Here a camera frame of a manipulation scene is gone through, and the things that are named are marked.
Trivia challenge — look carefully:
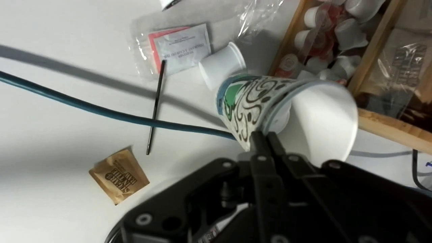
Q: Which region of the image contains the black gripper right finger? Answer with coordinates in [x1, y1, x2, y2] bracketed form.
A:
[265, 131, 432, 243]

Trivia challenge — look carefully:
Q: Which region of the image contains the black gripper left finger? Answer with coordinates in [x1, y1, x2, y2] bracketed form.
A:
[119, 130, 273, 243]

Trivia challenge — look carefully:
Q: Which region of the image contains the brown sugar packet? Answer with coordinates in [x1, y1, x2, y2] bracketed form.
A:
[87, 146, 151, 207]

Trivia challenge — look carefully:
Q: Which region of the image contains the wooden condiment organizer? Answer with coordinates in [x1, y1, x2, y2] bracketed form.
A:
[267, 0, 432, 157]

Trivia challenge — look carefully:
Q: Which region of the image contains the black stir stick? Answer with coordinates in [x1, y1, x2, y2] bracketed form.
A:
[145, 58, 168, 157]

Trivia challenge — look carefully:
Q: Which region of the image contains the red white creamer cup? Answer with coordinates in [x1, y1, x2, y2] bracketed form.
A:
[302, 4, 334, 33]
[342, 0, 385, 25]
[329, 53, 361, 81]
[334, 18, 368, 52]
[275, 53, 303, 79]
[294, 29, 325, 56]

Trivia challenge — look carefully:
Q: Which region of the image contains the crinkled clear plastic packet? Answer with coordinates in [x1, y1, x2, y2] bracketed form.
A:
[369, 39, 430, 119]

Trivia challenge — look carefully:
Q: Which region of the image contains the small plastic bag with card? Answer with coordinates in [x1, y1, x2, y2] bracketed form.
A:
[132, 22, 213, 79]

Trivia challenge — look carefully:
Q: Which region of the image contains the thin black cable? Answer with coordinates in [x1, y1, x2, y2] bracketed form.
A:
[410, 149, 432, 195]

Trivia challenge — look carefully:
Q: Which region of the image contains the dark power cable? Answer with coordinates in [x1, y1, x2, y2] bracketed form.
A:
[0, 71, 415, 160]

